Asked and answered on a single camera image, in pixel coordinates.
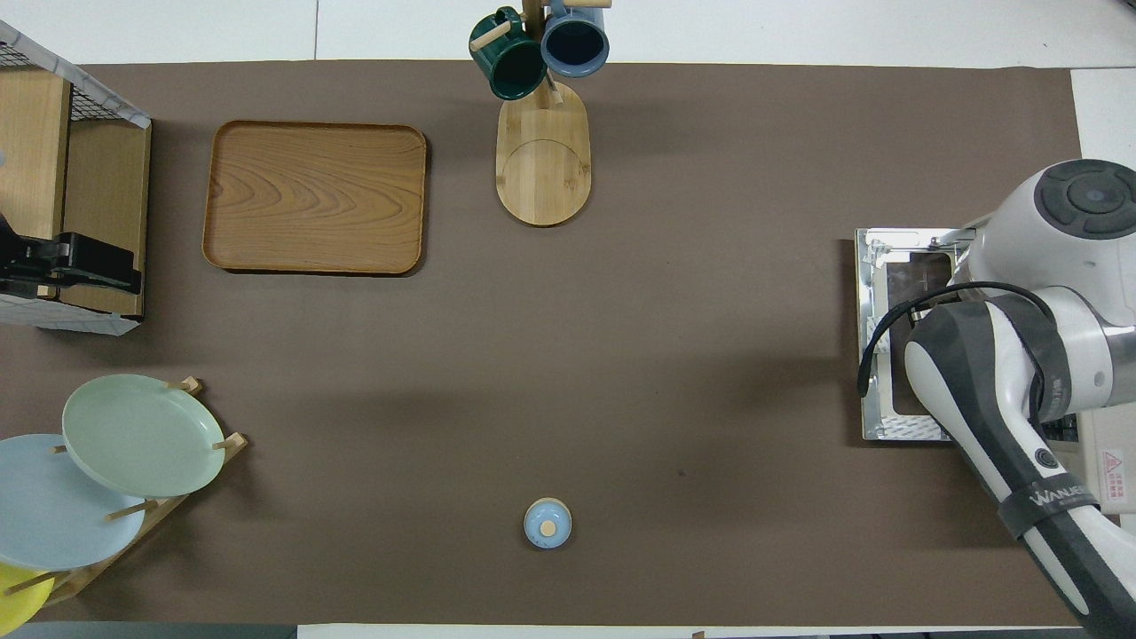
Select yellow plate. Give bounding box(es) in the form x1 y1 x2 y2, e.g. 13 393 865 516
0 562 54 637

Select dark green mug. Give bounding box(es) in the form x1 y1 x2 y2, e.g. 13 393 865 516
469 7 548 101

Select wooden two-tier shelf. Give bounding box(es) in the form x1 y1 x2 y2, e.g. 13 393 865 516
0 67 152 320

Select rectangular wooden tray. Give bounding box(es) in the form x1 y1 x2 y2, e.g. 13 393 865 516
202 121 428 276

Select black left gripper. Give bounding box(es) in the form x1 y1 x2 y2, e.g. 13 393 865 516
0 213 144 299

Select blue mug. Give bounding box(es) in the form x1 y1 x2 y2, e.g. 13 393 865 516
540 0 611 78

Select wooden mug tree stand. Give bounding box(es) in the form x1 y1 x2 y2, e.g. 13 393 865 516
470 0 613 227

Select black wire basket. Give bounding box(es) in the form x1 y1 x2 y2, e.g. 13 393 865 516
0 40 100 123

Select brown table mat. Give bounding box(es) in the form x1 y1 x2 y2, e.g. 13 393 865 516
0 59 1132 628

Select large light blue plate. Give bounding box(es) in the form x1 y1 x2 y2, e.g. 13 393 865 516
0 434 147 571

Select wooden plate rack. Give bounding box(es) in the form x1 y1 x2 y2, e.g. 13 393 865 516
0 377 249 609

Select pale green plate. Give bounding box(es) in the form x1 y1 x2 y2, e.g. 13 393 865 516
62 374 225 498

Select oven door with glass window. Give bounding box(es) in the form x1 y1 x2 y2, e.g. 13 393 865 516
855 228 968 442

